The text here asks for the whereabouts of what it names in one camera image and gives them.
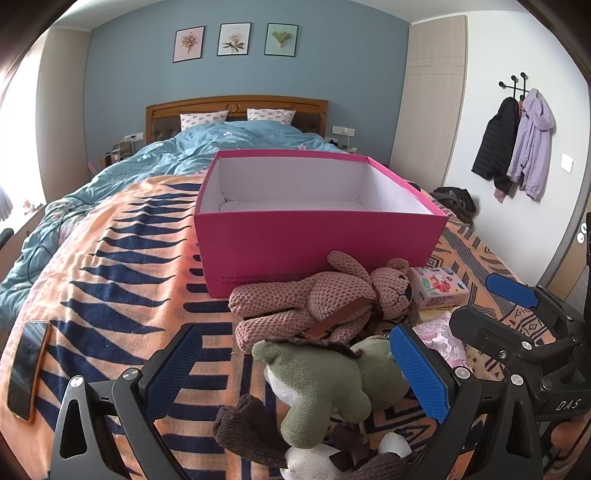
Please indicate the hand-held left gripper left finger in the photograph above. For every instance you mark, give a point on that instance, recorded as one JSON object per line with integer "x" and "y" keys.
{"x": 178, "y": 364}

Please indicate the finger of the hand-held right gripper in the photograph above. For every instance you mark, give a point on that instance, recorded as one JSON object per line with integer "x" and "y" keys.
{"x": 512, "y": 290}
{"x": 489, "y": 327}

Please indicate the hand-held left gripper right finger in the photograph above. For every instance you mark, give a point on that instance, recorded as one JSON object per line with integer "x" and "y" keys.
{"x": 420, "y": 369}

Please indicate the pink floral satin pouch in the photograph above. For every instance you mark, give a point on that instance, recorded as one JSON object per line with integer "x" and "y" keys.
{"x": 438, "y": 337}

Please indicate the yellow tissue pack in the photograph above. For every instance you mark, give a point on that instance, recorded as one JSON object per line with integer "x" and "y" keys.
{"x": 430, "y": 314}

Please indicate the pink flowered tissue pack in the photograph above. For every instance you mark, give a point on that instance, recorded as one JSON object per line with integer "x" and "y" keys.
{"x": 436, "y": 286}

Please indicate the brown and cream plush toy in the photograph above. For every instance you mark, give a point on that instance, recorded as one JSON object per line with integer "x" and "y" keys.
{"x": 249, "y": 429}

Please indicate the green and white plush toy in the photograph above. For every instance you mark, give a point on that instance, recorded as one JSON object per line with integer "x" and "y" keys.
{"x": 314, "y": 383}

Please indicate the pink knitted plush bear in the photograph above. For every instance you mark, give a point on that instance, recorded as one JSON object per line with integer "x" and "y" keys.
{"x": 332, "y": 295}

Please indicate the pink cardboard box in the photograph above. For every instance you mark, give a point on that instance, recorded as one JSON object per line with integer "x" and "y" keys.
{"x": 300, "y": 244}

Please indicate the person's right forearm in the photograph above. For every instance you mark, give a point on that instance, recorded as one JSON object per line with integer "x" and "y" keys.
{"x": 572, "y": 436}

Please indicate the dark clothes pile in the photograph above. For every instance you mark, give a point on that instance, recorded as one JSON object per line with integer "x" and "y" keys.
{"x": 455, "y": 201}

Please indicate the orange patterned blanket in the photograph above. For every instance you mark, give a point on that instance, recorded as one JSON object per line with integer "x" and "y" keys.
{"x": 115, "y": 277}

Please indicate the black jacket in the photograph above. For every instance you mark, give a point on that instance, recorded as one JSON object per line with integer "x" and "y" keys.
{"x": 496, "y": 143}

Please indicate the black smartphone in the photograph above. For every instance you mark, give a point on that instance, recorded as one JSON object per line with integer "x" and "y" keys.
{"x": 27, "y": 369}

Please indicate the purple jacket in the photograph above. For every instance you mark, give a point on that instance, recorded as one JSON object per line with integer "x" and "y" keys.
{"x": 533, "y": 138}

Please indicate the blue flowered duvet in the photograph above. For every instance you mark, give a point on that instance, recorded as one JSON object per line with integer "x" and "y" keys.
{"x": 152, "y": 161}

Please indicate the cluttered bedside table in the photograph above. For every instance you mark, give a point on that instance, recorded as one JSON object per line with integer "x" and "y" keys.
{"x": 117, "y": 154}

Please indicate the white spotted pillow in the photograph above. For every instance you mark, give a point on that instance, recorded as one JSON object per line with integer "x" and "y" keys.
{"x": 203, "y": 121}
{"x": 270, "y": 116}

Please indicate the wooden headboard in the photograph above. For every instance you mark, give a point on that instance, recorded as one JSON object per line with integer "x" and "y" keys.
{"x": 194, "y": 104}

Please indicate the pink framed flower picture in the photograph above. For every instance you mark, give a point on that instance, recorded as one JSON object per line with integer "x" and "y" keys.
{"x": 188, "y": 44}

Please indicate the white framed flower picture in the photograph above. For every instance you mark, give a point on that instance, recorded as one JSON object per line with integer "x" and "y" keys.
{"x": 234, "y": 39}

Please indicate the white light switch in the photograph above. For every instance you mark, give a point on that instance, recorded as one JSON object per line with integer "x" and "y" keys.
{"x": 567, "y": 162}

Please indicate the black wall coat rack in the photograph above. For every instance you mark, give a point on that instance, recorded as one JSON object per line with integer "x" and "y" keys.
{"x": 515, "y": 85}

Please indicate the white wall socket panel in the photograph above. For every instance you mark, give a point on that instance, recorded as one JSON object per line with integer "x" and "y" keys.
{"x": 133, "y": 136}
{"x": 343, "y": 130}

